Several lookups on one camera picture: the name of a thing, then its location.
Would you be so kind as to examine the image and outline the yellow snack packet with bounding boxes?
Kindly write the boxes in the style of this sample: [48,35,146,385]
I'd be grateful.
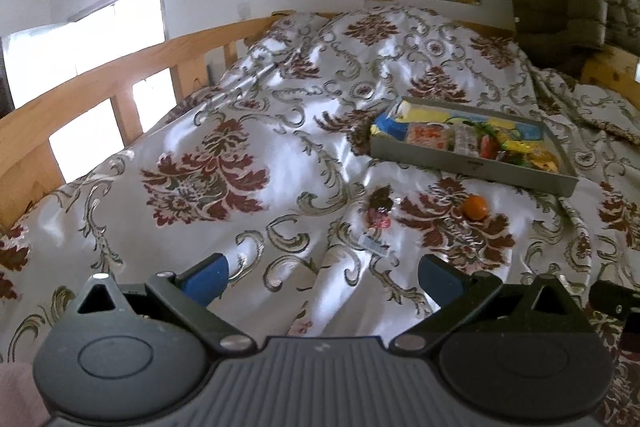
[495,129,539,156]

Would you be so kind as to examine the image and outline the grey cartoon print tray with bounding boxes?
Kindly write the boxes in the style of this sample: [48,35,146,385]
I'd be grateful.
[370,96,579,198]

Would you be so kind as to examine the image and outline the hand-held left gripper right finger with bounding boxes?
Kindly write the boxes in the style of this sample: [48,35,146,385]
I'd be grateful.
[389,253,583,354]

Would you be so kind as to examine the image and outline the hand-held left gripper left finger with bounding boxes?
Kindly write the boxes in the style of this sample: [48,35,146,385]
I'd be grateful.
[65,253,256,355]

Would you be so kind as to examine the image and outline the floral patterned satin blanket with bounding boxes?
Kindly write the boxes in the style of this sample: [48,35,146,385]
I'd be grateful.
[0,4,640,427]

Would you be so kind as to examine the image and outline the orange fruit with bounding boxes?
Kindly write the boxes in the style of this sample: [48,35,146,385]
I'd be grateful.
[461,195,489,221]

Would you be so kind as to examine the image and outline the golden foil snack packet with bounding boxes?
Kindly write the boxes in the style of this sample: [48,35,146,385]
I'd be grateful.
[525,147,561,172]

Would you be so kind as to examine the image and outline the pale pink fabric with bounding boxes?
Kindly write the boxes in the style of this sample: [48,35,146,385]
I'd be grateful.
[0,362,51,427]

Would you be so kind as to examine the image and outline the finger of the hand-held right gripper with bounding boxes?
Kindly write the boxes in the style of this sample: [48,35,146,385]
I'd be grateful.
[590,279,640,323]

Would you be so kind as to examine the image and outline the small clear snack packet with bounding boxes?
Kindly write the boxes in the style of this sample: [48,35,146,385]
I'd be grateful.
[362,187,394,258]

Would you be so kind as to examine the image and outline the red white cracker packet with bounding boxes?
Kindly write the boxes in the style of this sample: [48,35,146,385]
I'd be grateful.
[405,123,454,152]

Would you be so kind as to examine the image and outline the clear bag of orange snacks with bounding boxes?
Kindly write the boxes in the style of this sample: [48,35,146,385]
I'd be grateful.
[452,124,483,155]

